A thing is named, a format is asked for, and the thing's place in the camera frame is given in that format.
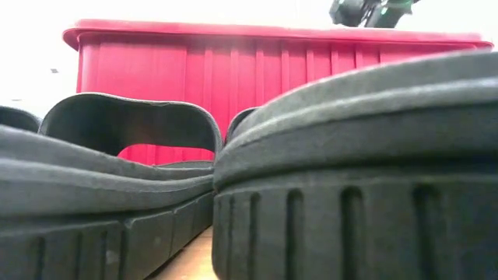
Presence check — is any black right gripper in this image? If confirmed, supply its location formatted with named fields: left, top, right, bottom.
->
left=328, top=0, right=420, bottom=30

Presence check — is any red plastic bin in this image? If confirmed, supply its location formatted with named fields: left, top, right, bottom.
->
left=61, top=18, right=495, bottom=167

